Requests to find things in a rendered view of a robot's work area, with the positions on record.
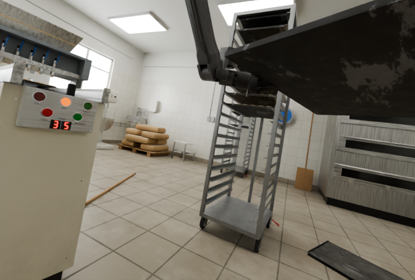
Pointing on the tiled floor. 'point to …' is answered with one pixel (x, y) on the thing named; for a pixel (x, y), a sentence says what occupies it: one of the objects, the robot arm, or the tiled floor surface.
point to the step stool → (183, 149)
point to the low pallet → (143, 151)
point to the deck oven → (370, 166)
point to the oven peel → (303, 174)
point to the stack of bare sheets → (349, 263)
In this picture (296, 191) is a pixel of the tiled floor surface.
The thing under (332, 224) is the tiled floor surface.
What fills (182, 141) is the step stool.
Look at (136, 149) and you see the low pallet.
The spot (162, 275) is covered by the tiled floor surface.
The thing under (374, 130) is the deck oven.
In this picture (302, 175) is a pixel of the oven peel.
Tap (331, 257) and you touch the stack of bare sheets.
